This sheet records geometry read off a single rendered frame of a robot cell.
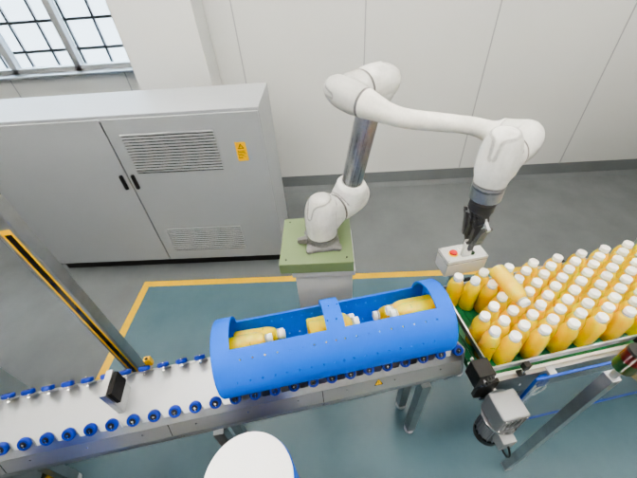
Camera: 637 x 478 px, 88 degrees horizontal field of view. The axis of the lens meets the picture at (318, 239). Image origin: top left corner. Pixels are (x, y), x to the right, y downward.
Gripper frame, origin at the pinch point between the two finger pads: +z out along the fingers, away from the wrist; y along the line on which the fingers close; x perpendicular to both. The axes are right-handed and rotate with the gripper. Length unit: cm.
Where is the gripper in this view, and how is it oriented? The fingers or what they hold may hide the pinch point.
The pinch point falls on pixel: (467, 248)
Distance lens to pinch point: 122.1
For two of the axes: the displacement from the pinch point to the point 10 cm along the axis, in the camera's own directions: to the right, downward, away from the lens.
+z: 0.6, 7.4, 6.7
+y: -1.9, -6.5, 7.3
